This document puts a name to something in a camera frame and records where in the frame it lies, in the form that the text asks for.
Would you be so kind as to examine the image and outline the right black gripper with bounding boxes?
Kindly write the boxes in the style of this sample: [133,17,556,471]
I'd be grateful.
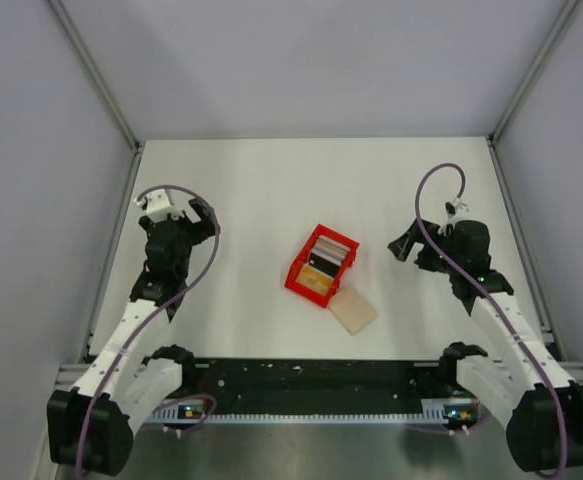
[388,218,463,276]

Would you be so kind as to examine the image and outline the beige card holder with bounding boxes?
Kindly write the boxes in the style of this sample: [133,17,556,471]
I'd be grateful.
[328,287,377,336]

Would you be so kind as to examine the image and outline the red plastic card tray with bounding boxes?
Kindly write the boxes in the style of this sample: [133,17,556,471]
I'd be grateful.
[284,224,359,308]

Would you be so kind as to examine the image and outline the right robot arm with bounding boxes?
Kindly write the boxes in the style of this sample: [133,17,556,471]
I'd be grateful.
[388,220,583,476]

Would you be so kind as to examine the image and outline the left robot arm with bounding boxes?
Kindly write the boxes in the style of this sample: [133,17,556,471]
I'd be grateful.
[46,189,220,478]

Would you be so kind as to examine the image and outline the stack of upright cards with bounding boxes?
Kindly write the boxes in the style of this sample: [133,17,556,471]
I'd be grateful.
[312,237,349,265]

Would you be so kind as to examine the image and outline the gold credit card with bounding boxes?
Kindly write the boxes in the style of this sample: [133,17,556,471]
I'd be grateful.
[296,265,333,296]

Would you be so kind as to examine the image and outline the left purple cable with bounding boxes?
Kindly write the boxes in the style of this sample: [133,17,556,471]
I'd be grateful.
[73,185,221,476]

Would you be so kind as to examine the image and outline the purple cable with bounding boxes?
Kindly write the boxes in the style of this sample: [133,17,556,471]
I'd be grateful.
[73,185,221,476]
[415,163,572,476]

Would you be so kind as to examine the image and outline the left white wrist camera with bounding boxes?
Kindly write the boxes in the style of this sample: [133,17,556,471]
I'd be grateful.
[134,188,185,223]

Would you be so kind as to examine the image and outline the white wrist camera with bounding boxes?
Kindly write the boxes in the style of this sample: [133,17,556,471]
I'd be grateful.
[134,188,185,223]
[438,197,470,236]

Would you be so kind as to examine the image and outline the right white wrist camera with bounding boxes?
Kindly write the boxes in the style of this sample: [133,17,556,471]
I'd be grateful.
[438,197,470,236]

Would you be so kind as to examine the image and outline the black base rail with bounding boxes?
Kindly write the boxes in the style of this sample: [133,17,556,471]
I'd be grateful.
[180,358,451,415]

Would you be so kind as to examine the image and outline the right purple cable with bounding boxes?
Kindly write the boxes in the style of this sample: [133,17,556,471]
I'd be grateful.
[415,163,572,476]

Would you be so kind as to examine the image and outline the white slotted cable duct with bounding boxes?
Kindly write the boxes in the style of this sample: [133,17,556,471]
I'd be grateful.
[151,402,477,427]

